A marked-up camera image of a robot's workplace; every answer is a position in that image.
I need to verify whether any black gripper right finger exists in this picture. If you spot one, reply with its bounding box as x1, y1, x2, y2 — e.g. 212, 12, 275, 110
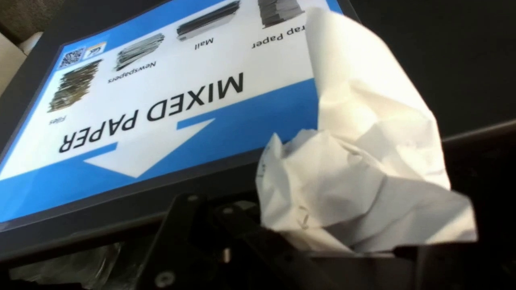
394, 240, 486, 290

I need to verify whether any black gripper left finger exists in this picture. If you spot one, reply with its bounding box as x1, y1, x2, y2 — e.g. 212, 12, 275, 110
133, 192, 325, 290

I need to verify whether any white paper ball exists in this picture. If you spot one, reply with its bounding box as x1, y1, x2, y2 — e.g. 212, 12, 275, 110
255, 5, 480, 255

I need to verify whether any black bin with liner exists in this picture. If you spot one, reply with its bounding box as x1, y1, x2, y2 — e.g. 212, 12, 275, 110
7, 240, 136, 290

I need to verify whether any blue sign with up arrow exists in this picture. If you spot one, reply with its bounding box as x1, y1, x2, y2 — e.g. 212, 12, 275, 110
0, 0, 346, 228

